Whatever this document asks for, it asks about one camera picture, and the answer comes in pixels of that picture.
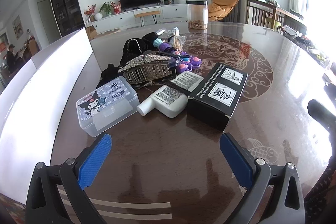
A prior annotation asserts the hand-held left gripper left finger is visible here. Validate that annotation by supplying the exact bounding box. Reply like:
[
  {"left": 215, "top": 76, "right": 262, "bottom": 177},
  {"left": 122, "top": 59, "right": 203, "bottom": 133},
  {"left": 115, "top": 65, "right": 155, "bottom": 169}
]
[{"left": 25, "top": 132, "right": 113, "bottom": 224}]

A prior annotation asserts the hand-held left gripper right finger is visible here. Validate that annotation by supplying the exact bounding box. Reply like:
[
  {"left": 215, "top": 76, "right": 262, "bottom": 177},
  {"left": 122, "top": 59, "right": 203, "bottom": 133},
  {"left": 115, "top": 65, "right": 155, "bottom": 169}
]
[{"left": 219, "top": 132, "right": 305, "bottom": 224}]

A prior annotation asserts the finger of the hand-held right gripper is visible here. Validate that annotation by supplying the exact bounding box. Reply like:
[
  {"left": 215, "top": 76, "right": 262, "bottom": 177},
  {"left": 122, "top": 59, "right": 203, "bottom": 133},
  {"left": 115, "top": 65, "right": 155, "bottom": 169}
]
[{"left": 307, "top": 99, "right": 336, "bottom": 136}]

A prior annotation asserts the clear cartoon print plastic box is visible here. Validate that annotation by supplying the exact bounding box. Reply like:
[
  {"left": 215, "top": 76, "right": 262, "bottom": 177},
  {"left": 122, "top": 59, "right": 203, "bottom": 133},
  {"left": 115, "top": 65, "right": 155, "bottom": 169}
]
[{"left": 76, "top": 76, "right": 140, "bottom": 137}]

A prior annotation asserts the black cardboard box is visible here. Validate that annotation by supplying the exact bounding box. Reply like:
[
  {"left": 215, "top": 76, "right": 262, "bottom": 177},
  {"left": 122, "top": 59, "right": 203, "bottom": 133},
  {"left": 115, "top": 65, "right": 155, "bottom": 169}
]
[{"left": 187, "top": 62, "right": 248, "bottom": 132}]

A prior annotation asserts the plain black velvet scrunchie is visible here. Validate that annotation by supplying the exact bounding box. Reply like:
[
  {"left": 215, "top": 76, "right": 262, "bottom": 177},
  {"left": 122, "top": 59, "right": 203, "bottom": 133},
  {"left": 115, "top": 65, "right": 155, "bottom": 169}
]
[{"left": 96, "top": 64, "right": 124, "bottom": 88}]

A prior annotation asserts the white storage box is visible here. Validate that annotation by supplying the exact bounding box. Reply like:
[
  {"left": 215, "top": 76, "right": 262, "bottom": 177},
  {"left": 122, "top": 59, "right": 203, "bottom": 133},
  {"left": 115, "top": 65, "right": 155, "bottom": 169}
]
[{"left": 0, "top": 27, "right": 103, "bottom": 198}]

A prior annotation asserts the white squeeze bottle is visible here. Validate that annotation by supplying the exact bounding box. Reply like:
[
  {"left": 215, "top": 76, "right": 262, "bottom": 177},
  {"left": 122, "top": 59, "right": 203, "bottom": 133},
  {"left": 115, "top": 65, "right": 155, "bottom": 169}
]
[{"left": 136, "top": 72, "right": 205, "bottom": 118}]

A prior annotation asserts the rhinestone hair claw clip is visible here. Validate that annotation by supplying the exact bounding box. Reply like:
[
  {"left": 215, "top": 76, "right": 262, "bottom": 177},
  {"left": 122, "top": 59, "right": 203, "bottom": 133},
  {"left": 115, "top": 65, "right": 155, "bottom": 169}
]
[{"left": 117, "top": 54, "right": 177, "bottom": 88}]

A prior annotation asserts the purple plastic toy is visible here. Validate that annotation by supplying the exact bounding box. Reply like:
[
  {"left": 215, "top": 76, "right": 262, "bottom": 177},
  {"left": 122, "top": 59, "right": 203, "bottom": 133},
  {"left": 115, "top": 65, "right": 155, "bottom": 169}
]
[{"left": 153, "top": 38, "right": 202, "bottom": 73}]

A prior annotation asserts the black scrunchie with white stitching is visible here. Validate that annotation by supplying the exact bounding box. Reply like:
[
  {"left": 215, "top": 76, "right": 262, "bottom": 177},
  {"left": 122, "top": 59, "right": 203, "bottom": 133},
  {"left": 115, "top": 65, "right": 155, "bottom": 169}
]
[{"left": 120, "top": 32, "right": 160, "bottom": 67}]

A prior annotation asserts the bag of cotton swabs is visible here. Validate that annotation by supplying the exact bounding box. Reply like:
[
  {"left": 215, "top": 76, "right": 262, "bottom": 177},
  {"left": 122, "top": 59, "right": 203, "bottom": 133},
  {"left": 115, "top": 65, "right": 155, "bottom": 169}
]
[{"left": 168, "top": 27, "right": 187, "bottom": 50}]

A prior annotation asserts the wooden side table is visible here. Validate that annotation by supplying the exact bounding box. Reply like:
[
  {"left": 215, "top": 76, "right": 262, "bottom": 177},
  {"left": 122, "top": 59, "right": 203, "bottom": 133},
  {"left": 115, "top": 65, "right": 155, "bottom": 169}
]
[{"left": 273, "top": 5, "right": 307, "bottom": 33}]

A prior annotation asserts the yellow green stool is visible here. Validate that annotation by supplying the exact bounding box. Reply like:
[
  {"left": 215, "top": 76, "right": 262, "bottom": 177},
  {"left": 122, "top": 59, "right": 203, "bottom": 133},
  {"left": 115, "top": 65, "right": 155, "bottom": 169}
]
[{"left": 265, "top": 17, "right": 281, "bottom": 30}]

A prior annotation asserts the orange lounge chair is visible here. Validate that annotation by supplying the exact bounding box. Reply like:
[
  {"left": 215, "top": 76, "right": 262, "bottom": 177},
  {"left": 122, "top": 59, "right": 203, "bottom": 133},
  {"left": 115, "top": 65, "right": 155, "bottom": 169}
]
[{"left": 208, "top": 0, "right": 239, "bottom": 22}]

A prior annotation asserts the white television cabinet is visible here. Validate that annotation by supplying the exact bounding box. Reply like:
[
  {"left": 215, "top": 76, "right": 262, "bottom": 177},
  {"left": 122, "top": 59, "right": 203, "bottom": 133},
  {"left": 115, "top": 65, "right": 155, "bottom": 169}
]
[{"left": 85, "top": 4, "right": 189, "bottom": 33}]

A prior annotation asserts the red flower arrangement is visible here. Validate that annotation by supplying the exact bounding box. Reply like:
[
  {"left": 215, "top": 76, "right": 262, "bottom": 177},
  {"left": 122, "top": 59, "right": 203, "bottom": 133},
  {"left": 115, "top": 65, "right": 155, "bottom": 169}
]
[{"left": 83, "top": 5, "right": 97, "bottom": 22}]

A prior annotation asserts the clear jar with black lid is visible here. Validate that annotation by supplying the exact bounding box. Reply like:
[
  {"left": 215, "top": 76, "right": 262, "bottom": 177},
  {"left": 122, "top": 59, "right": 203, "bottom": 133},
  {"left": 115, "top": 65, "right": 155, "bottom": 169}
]
[{"left": 186, "top": 0, "right": 208, "bottom": 30}]

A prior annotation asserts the bushy potted green plant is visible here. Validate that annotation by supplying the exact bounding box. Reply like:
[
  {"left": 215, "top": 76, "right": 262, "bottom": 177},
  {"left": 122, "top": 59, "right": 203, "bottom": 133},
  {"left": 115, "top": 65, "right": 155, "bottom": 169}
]
[{"left": 99, "top": 1, "right": 115, "bottom": 17}]

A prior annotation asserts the wooden bench with metal legs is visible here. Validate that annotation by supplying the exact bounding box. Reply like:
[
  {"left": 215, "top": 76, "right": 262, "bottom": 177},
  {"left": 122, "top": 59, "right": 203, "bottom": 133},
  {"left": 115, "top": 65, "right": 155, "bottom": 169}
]
[{"left": 134, "top": 10, "right": 160, "bottom": 28}]

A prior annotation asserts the framed wall picture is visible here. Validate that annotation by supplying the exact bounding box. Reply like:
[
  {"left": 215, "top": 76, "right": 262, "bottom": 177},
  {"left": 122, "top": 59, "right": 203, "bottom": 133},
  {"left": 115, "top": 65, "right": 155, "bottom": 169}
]
[{"left": 12, "top": 15, "right": 23, "bottom": 39}]

